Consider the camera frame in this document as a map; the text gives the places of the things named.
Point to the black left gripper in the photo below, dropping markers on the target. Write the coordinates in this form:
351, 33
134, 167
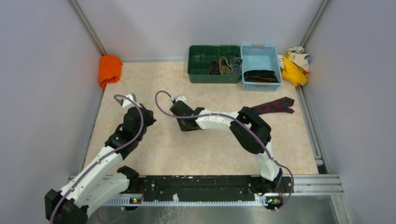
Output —
149, 114

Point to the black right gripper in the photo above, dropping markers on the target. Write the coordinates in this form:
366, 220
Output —
182, 128

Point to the red navy striped tie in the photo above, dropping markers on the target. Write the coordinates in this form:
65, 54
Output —
280, 105

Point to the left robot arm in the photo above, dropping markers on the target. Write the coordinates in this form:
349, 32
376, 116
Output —
80, 198

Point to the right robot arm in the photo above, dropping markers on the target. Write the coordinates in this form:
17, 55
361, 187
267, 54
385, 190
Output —
249, 129

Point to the orange folded cloth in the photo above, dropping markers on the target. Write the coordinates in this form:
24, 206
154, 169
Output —
110, 70

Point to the dark brown rolled tie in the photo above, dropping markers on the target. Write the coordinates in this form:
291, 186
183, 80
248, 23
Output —
214, 68

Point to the green compartment organizer tray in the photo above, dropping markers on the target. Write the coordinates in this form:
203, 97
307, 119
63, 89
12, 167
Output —
199, 59

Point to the olive rolled tie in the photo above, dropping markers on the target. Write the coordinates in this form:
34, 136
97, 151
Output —
224, 66

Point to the grey rolled tie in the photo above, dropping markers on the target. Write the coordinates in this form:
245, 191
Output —
236, 66

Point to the black tie in basket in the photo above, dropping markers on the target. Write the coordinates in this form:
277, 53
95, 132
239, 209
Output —
261, 76

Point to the light blue plastic basket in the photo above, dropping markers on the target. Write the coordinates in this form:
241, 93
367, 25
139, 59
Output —
260, 57

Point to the yellow crumpled cloth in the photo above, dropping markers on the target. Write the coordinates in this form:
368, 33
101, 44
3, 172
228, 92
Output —
291, 72

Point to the white patterned crumpled cloth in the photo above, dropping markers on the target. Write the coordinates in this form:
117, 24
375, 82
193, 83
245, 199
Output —
297, 56

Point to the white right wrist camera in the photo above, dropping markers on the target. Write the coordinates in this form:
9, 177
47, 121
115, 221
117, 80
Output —
181, 98

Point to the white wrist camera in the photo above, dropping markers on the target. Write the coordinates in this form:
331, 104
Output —
181, 98
128, 101

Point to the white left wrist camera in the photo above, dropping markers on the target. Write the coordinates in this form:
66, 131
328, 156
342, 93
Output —
128, 101

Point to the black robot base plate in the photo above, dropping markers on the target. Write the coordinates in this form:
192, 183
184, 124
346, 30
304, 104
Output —
206, 188

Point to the white slotted cable duct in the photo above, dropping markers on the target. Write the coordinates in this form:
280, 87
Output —
126, 201

